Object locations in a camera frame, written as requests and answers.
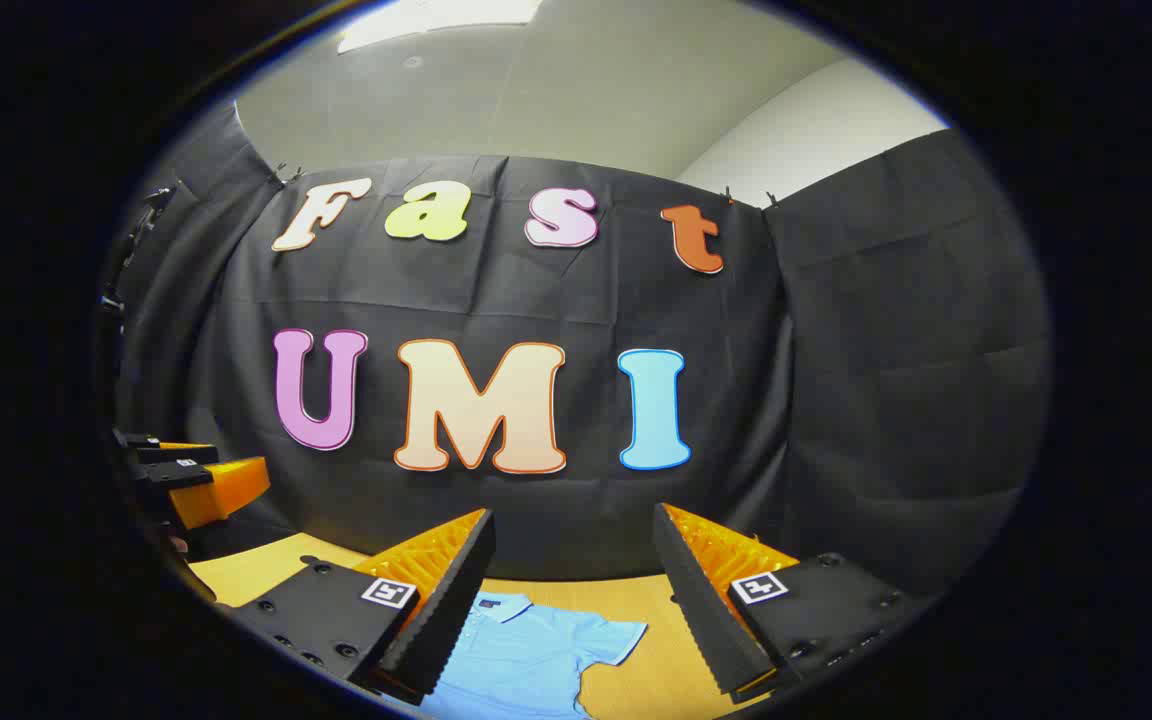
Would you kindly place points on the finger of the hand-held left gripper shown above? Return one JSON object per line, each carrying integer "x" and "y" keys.
{"x": 171, "y": 475}
{"x": 136, "y": 440}

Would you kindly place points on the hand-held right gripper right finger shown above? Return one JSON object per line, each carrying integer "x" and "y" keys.
{"x": 706, "y": 620}

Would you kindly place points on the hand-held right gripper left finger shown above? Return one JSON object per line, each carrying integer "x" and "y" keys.
{"x": 446, "y": 610}

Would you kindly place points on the light blue T-shirt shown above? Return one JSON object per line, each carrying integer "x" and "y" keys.
{"x": 526, "y": 650}

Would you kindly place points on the black equipment stand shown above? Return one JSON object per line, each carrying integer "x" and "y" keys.
{"x": 151, "y": 200}

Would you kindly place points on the black backdrop cloth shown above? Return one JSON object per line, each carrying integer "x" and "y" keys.
{"x": 536, "y": 300}

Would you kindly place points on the ceiling light panel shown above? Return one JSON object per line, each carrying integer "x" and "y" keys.
{"x": 436, "y": 20}

